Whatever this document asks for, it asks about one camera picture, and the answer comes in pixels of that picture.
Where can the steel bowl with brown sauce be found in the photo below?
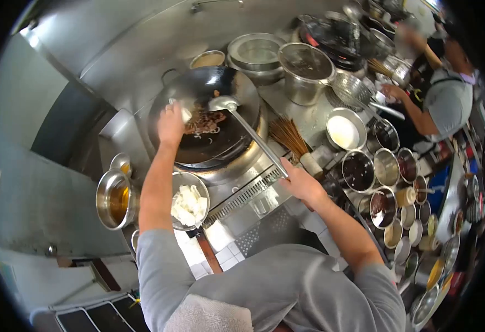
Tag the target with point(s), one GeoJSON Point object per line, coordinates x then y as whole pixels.
{"type": "Point", "coordinates": [207, 60]}

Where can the fried meat and onions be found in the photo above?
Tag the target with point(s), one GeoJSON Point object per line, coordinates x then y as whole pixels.
{"type": "Point", "coordinates": [205, 121]}

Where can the yellow squeeze bottle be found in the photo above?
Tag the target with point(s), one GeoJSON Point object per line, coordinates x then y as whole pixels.
{"type": "Point", "coordinates": [405, 196]}

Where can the person's right hand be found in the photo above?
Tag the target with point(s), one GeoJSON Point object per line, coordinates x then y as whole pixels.
{"type": "Point", "coordinates": [304, 186]}

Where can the large steel oil pot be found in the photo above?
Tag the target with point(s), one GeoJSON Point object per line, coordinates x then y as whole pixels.
{"type": "Point", "coordinates": [113, 199]}

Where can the person's right fingers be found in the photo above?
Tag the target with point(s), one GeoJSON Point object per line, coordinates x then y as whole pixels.
{"type": "Point", "coordinates": [289, 187]}

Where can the black floor mats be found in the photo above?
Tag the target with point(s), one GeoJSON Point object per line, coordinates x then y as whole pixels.
{"type": "Point", "coordinates": [101, 317]}

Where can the person's right thumb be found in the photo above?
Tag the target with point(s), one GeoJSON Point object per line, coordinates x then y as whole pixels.
{"type": "Point", "coordinates": [288, 165]}

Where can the person's left fingers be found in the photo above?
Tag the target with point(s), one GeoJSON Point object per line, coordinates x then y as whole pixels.
{"type": "Point", "coordinates": [172, 108]}

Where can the group of steel seasoning pots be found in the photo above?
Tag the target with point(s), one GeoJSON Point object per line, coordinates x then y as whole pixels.
{"type": "Point", "coordinates": [385, 168]}

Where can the steel faucet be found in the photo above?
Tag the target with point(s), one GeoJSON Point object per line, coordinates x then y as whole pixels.
{"type": "Point", "coordinates": [217, 3]}

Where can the person's body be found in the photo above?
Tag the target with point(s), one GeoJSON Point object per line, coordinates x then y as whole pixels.
{"type": "Point", "coordinates": [275, 286]}

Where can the person's left hand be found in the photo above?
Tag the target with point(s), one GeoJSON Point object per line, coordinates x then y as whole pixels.
{"type": "Point", "coordinates": [170, 126]}

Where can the black wok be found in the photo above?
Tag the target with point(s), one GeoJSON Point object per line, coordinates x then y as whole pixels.
{"type": "Point", "coordinates": [329, 39]}
{"type": "Point", "coordinates": [221, 83]}

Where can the steel ladle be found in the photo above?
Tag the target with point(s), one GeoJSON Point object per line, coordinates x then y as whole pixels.
{"type": "Point", "coordinates": [253, 135]}

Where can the stack of steel basins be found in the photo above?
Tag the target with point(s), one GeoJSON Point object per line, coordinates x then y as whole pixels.
{"type": "Point", "coordinates": [255, 54]}

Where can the steel bowl with white liquid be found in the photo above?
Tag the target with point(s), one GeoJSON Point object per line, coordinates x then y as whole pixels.
{"type": "Point", "coordinates": [344, 130]}

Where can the bamboo wok brush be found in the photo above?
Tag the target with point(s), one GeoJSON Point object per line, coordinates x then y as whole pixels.
{"type": "Point", "coordinates": [290, 137]}
{"type": "Point", "coordinates": [378, 67]}

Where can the small steel bowl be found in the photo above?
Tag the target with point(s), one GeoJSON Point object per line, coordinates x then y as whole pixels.
{"type": "Point", "coordinates": [120, 162]}

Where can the white noodle piece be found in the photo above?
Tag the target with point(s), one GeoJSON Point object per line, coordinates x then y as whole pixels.
{"type": "Point", "coordinates": [187, 114]}

